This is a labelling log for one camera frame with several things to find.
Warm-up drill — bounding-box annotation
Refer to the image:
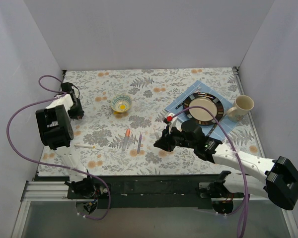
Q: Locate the purple pen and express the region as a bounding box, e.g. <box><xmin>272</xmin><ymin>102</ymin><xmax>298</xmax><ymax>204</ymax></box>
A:
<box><xmin>137</xmin><ymin>132</ymin><xmax>143</xmax><ymax>154</ymax></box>

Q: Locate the grey highlighter pen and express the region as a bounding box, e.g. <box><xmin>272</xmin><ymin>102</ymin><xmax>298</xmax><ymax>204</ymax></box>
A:
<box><xmin>122</xmin><ymin>128</ymin><xmax>130</xmax><ymax>151</ymax></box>

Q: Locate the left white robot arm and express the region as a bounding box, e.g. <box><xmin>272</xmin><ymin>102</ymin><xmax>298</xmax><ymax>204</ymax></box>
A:
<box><xmin>35</xmin><ymin>82</ymin><xmax>96</xmax><ymax>198</ymax></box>

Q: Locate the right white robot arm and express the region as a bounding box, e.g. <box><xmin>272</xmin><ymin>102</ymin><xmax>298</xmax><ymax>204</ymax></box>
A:
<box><xmin>154</xmin><ymin>121</ymin><xmax>298</xmax><ymax>210</ymax></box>

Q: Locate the yellow tipped white pen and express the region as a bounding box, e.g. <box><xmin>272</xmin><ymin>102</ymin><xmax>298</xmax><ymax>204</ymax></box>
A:
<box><xmin>74</xmin><ymin>144</ymin><xmax>95</xmax><ymax>149</ymax></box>

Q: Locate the dark striped plate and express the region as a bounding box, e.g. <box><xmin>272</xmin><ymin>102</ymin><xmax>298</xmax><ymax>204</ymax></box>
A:
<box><xmin>183</xmin><ymin>92</ymin><xmax>224</xmax><ymax>126</ymax></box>

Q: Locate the patterned glass bowl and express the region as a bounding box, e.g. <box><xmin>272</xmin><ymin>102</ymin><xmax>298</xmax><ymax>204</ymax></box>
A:
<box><xmin>110</xmin><ymin>94</ymin><xmax>132</xmax><ymax>114</ymax></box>

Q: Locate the floral table mat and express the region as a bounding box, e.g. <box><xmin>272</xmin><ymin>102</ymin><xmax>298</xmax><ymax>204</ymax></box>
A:
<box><xmin>37</xmin><ymin>67</ymin><xmax>258</xmax><ymax>176</ymax></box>

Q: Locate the cream ceramic mug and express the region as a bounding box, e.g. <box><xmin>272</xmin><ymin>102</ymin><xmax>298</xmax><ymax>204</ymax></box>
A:
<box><xmin>226</xmin><ymin>95</ymin><xmax>254</xmax><ymax>122</ymax></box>

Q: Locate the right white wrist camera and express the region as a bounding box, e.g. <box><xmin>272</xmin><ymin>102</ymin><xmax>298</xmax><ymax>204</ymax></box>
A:
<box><xmin>164</xmin><ymin>113</ymin><xmax>178</xmax><ymax>134</ymax></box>

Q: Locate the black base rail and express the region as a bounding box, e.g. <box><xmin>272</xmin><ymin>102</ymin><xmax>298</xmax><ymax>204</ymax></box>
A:
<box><xmin>67</xmin><ymin>175</ymin><xmax>249</xmax><ymax>210</ymax></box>

